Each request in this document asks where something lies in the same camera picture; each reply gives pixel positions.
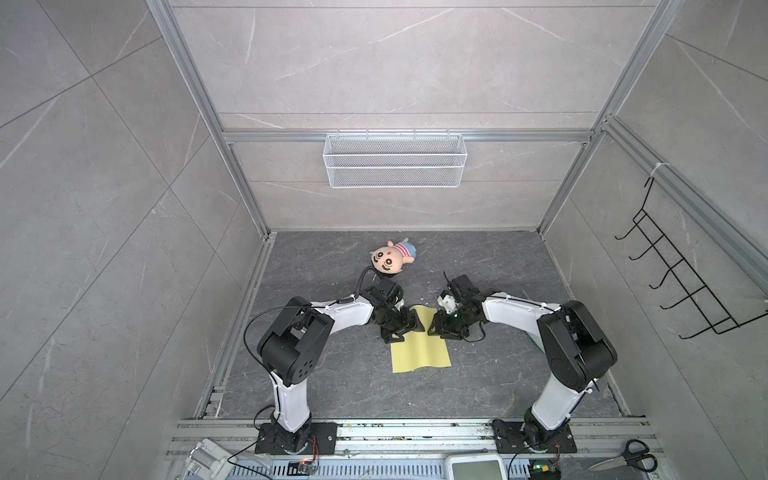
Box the black handled scissors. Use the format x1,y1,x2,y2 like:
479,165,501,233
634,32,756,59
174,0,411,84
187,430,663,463
588,439,658,473

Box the white digital scale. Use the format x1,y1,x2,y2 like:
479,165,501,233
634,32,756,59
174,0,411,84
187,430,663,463
444,453,508,480

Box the small red-wired circuit board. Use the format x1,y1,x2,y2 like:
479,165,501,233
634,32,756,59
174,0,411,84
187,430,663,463
286,460,319,476

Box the black wire hook rack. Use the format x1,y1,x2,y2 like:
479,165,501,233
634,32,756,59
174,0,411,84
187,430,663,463
614,177,767,340

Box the white device bottom left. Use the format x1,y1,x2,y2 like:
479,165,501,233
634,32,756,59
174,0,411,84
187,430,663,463
185,439,238,480

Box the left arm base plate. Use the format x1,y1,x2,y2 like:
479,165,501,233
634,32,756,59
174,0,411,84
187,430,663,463
255,420,338,455

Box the small green circuit board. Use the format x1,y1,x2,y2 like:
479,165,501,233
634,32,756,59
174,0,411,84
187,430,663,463
529,461,561,480

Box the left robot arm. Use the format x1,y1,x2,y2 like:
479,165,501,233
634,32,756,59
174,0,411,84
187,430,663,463
256,278,425,434

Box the white wire mesh basket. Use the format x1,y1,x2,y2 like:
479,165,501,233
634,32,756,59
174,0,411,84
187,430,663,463
323,133,468,189

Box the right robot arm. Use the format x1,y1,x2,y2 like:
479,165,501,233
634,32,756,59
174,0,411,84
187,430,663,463
428,275,618,452

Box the yellow square paper sheet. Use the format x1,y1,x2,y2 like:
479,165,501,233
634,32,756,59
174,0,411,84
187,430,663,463
390,331,451,373

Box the plush doll toy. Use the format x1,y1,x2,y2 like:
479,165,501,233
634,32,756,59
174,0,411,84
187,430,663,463
370,238,417,275

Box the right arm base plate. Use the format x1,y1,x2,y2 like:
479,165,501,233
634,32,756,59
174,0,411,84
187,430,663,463
490,419,577,454

